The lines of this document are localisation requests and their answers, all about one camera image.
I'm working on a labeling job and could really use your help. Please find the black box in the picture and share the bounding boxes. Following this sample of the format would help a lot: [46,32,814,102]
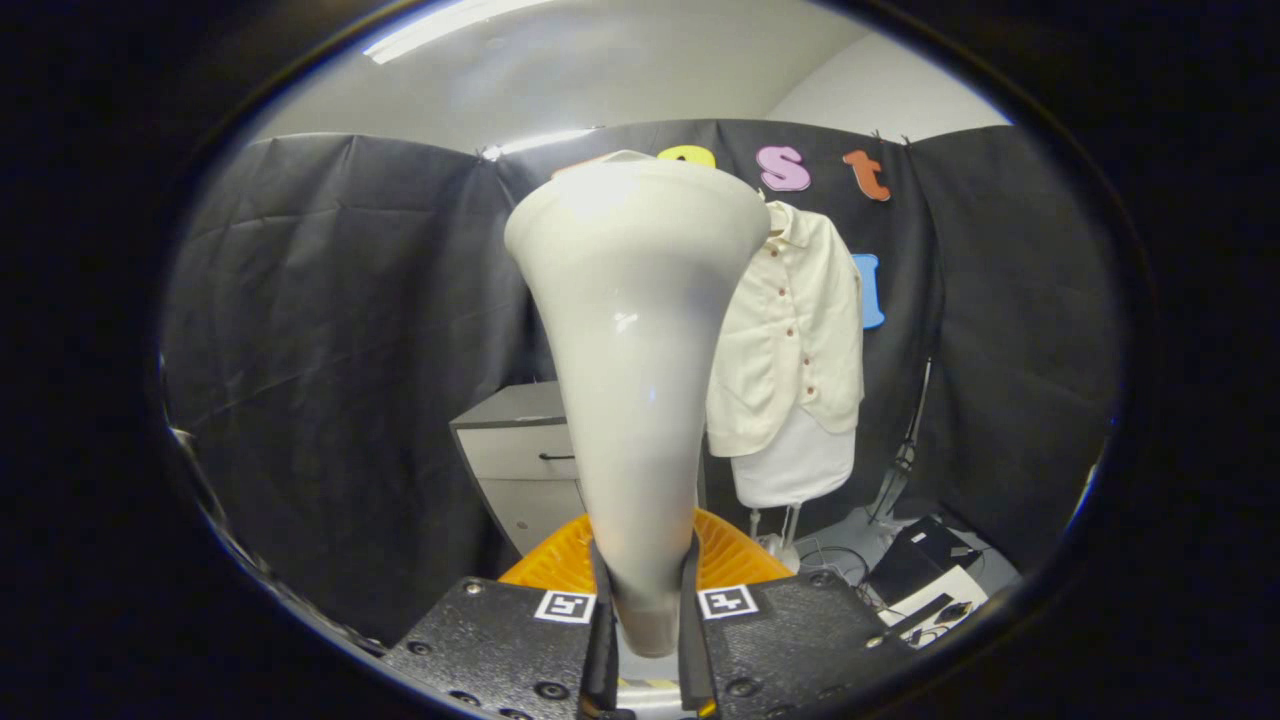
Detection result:
[868,515,983,604]

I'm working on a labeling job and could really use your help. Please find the cream button-up shirt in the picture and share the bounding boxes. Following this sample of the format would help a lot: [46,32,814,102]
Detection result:
[705,200,866,459]

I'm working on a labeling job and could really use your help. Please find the grey drawer cabinet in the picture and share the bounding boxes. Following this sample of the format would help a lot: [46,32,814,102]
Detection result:
[450,382,706,556]

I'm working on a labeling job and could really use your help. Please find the white steamer base with poles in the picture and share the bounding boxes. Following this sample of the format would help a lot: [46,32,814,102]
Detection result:
[748,505,806,573]

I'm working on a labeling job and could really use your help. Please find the thin metal tripod stand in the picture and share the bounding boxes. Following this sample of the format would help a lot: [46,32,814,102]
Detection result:
[868,358,936,526]

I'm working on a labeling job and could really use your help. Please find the white flat board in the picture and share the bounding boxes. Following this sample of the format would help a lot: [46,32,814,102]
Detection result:
[880,565,991,631]

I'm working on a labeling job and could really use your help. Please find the white garment steamer head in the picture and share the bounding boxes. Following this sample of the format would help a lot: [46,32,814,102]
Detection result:
[503,160,773,659]

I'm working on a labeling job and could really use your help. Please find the white dress form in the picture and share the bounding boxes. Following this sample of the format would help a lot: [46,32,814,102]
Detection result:
[730,405,858,509]

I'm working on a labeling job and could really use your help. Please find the floor cables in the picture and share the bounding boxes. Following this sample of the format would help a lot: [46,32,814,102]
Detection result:
[800,543,881,601]

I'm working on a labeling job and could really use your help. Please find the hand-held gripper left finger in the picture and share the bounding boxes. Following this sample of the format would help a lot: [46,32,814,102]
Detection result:
[385,510,619,720]

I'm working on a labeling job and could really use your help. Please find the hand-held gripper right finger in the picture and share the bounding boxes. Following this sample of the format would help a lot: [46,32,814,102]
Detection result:
[683,508,913,720]

